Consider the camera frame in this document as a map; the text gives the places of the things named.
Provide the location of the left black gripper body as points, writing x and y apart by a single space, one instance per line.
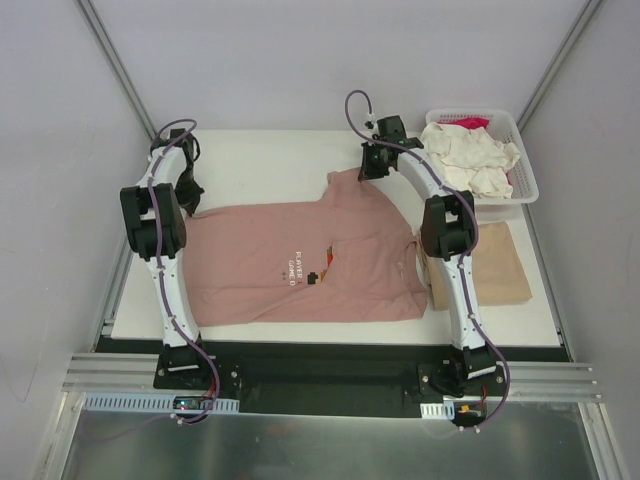
188 188

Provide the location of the right aluminium frame post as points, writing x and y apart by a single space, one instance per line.
579 26

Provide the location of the left aluminium frame post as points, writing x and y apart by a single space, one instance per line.
107 47

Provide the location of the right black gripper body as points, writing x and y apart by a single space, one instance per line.
367 166

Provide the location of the aluminium frame post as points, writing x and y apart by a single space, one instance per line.
579 26
107 47

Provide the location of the aluminium front rail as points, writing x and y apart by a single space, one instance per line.
525 381

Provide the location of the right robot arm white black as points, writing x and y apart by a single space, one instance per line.
448 234

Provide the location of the right white cable duct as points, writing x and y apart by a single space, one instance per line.
438 411

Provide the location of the pink printed t shirt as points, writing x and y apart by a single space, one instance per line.
348 257

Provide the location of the white cable duct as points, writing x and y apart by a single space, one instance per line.
438 411
157 403

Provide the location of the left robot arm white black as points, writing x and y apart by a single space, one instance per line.
156 232

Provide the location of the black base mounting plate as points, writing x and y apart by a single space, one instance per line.
368 401

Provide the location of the magenta t shirt in basket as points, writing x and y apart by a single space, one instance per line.
470 123

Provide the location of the cream crumpled t shirt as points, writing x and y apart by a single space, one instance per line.
470 159

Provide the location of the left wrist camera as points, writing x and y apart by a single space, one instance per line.
180 136

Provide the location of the left white cable duct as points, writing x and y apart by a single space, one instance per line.
157 403

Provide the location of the white plastic laundry basket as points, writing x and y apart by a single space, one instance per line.
502 127

